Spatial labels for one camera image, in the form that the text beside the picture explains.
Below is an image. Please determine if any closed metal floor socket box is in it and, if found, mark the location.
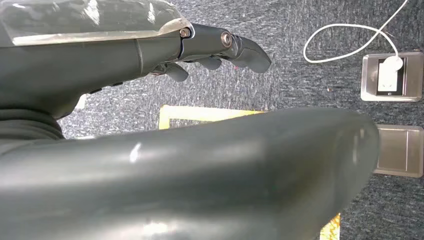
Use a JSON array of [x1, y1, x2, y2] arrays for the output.
[[373, 124, 424, 179]]

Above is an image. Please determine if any white power plug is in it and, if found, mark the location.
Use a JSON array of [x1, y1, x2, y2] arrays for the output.
[[377, 55, 405, 93]]

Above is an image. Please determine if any open metal floor socket box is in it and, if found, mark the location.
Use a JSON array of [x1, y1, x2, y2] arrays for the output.
[[360, 51, 424, 103]]

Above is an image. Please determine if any yellow floor tape frame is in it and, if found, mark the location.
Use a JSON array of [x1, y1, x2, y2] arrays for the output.
[[158, 104, 342, 240]]

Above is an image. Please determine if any white power cable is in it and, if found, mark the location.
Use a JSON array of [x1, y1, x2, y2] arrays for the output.
[[303, 0, 410, 64]]

